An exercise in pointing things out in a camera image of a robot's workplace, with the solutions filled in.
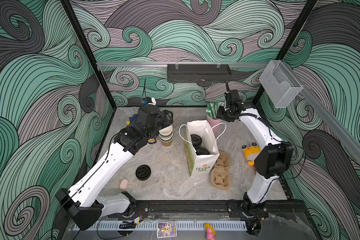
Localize brown pulp cup carrier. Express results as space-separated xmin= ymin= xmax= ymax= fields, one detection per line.
xmin=211 ymin=151 xmax=232 ymax=190

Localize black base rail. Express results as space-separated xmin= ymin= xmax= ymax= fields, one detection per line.
xmin=106 ymin=200 xmax=307 ymax=219

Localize black coffee cup lid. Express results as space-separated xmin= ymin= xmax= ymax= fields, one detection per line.
xmin=196 ymin=147 xmax=210 ymax=156
xmin=135 ymin=165 xmax=152 ymax=181
xmin=191 ymin=134 xmax=203 ymax=148

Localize navy blue napkin stack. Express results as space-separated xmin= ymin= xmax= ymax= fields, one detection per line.
xmin=127 ymin=114 xmax=138 ymax=126

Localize pink yellow small toy figure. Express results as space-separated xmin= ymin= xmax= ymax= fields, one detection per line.
xmin=205 ymin=223 xmax=216 ymax=240

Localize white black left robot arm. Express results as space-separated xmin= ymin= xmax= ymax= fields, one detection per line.
xmin=56 ymin=101 xmax=174 ymax=231

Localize colourful picture card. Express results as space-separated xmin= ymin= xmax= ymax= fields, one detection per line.
xmin=157 ymin=221 xmax=177 ymax=239

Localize pink oval soap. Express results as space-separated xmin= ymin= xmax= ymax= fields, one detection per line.
xmin=119 ymin=179 xmax=130 ymax=191

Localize white slotted cable duct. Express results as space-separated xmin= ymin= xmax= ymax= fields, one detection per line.
xmin=88 ymin=220 xmax=247 ymax=232

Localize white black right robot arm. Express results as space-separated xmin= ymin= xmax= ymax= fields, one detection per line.
xmin=217 ymin=89 xmax=294 ymax=215

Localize black wall shelf tray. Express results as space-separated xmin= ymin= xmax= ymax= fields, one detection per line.
xmin=167 ymin=65 xmax=232 ymax=83

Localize clear acrylic wall holder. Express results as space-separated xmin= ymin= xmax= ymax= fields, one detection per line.
xmin=259 ymin=60 xmax=303 ymax=109

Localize pink metal straw bucket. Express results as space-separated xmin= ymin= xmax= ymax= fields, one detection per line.
xmin=207 ymin=115 xmax=222 ymax=135

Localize aluminium wall rail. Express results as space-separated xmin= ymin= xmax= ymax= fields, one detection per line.
xmin=96 ymin=61 xmax=268 ymax=68

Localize yellow plush doll red dress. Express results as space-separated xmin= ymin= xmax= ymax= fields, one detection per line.
xmin=242 ymin=143 xmax=261 ymax=166

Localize stack of paper cups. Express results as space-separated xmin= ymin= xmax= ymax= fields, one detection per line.
xmin=159 ymin=125 xmax=174 ymax=147

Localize green white wrapped straws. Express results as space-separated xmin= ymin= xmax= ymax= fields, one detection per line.
xmin=206 ymin=102 xmax=225 ymax=120

